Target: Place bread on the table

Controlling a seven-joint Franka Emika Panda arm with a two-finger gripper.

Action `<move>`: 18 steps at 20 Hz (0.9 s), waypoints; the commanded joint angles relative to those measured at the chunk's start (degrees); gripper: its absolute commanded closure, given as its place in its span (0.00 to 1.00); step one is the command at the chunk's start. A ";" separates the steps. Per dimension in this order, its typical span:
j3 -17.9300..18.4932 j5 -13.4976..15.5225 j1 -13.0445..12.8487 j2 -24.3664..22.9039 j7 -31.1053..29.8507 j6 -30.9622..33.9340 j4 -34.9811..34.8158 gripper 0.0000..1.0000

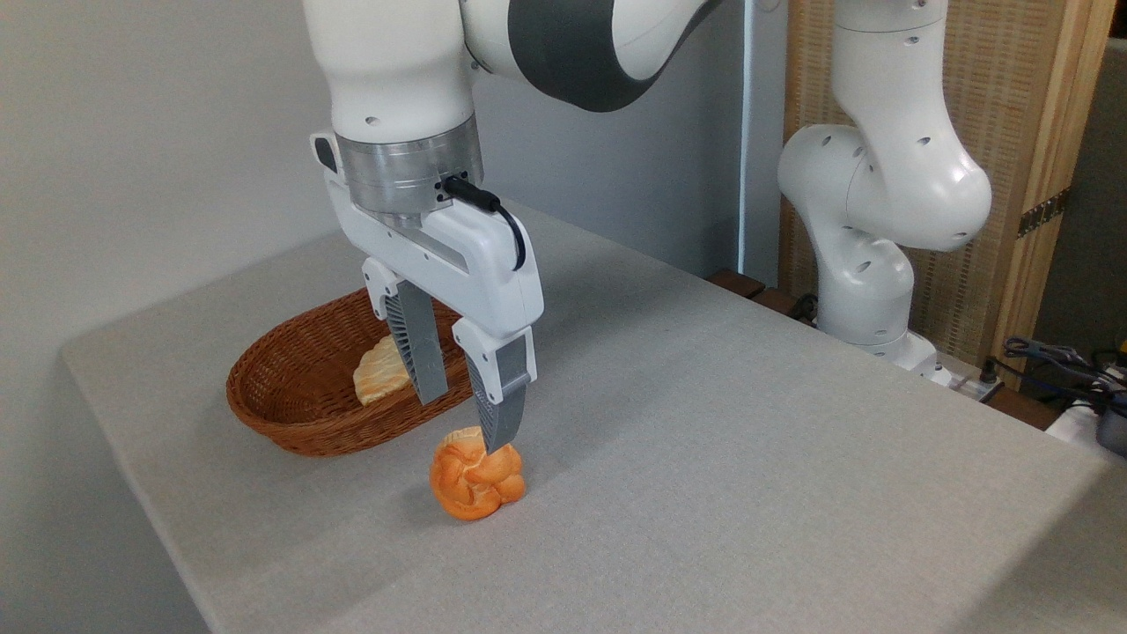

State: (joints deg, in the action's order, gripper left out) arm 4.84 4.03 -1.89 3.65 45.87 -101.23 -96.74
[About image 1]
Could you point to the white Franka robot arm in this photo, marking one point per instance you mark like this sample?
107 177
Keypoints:
396 70

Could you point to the pale golden bread roll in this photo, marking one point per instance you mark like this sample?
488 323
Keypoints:
379 379

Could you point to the grey device with white base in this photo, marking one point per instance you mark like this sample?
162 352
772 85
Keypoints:
1105 431

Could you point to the dark wooden board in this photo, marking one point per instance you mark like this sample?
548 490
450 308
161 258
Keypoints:
748 286

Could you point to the metal screen hinge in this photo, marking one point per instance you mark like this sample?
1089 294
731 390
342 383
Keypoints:
1043 213

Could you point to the wood-framed woven screen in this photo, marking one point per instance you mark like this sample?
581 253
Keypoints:
1004 88

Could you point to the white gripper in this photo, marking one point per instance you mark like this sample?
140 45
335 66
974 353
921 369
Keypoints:
497 277

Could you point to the brown wicker basket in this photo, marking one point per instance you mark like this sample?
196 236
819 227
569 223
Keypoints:
290 387

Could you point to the orange knotted bread roll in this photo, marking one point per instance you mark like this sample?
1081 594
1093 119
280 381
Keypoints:
480 489

